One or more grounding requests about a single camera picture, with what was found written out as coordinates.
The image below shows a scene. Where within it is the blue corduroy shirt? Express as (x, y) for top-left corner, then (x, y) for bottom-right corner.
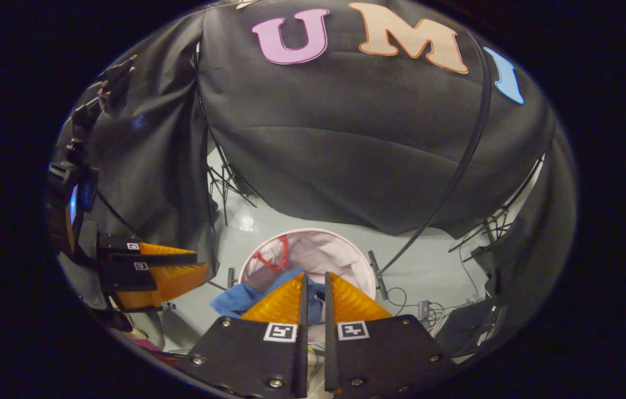
(211, 268), (326, 326)

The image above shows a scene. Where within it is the black backdrop cloth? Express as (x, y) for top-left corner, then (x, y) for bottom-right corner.
(58, 0), (577, 355)

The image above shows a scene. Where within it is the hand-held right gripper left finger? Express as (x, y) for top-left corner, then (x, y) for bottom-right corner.
(177, 272), (309, 398)

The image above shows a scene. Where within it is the dark flat case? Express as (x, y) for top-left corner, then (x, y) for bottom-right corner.
(434, 298), (503, 358)

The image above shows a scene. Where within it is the tangle of floor cables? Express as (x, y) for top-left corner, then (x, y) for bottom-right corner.
(388, 244), (491, 330)

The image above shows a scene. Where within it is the black backdrop tripod stand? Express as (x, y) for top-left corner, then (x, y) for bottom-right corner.
(205, 130), (270, 227)
(449, 158), (543, 261)

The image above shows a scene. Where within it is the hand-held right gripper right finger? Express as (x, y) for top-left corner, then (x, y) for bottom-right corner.
(324, 272), (458, 397)

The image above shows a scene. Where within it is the black clothes rack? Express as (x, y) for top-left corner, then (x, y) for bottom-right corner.
(208, 33), (494, 303)

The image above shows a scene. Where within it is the pink laundry hamper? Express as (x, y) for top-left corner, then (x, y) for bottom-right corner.
(238, 228), (377, 344)

